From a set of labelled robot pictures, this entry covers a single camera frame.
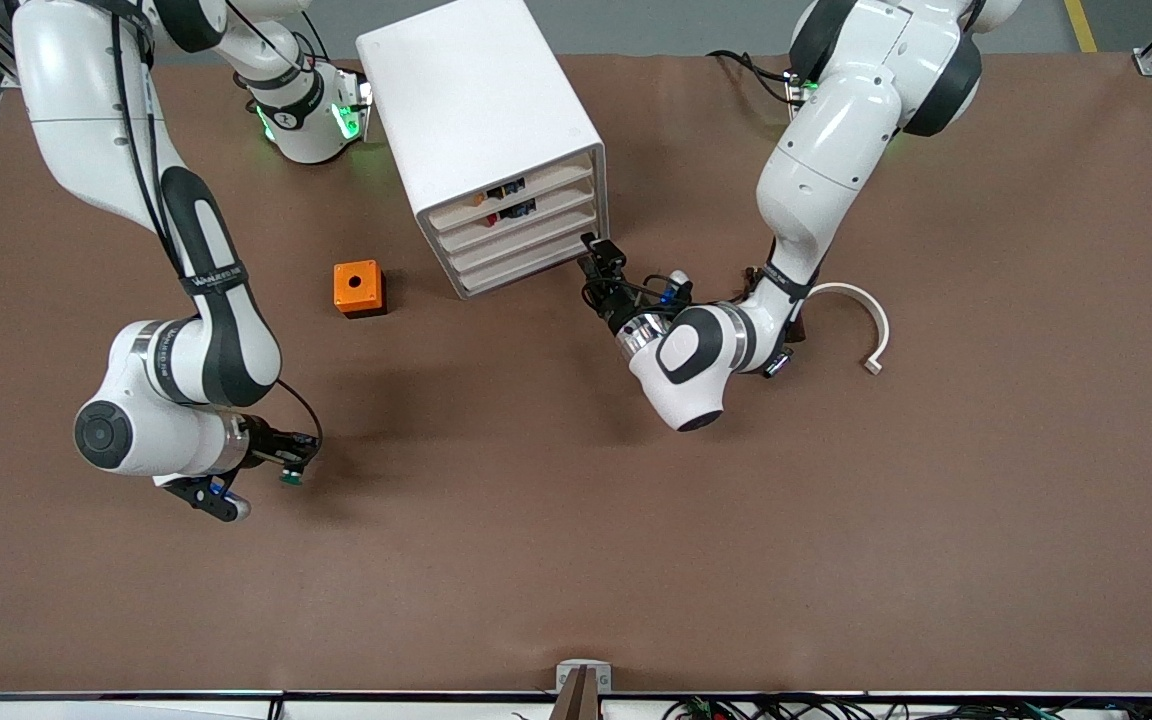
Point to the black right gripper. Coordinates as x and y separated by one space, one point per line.
264 441

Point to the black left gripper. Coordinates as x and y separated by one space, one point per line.
617 309

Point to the green head push button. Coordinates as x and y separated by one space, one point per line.
291 479

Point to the white plastic cabinet drawer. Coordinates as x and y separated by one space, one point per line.
561 185
561 232
561 209
536 259

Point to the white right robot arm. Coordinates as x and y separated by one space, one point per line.
86 100

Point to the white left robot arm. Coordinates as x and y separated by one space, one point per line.
836 150

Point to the red head push button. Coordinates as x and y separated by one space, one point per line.
518 209

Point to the orange head push button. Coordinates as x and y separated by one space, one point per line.
506 187

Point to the white drawer cabinet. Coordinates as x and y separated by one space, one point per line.
476 100

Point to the brown table cover mat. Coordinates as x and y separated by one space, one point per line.
576 550

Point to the orange button enclosure box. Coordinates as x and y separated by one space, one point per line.
356 285

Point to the silver key switch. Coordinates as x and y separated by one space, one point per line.
781 365

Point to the white curved plastic bracket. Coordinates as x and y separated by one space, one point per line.
882 325

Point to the grey metal mount bracket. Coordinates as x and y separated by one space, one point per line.
583 676

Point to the brown camera post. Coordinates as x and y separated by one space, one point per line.
579 705

